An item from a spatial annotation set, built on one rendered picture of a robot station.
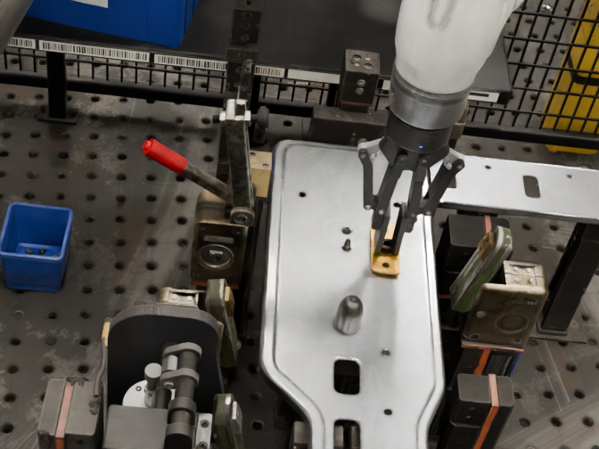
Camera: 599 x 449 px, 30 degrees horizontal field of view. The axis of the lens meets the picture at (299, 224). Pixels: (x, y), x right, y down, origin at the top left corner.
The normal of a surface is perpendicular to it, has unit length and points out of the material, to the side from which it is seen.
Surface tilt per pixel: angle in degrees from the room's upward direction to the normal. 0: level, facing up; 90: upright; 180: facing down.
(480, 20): 82
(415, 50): 91
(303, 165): 0
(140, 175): 0
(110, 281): 0
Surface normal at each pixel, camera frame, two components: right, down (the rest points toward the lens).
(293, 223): 0.13, -0.68
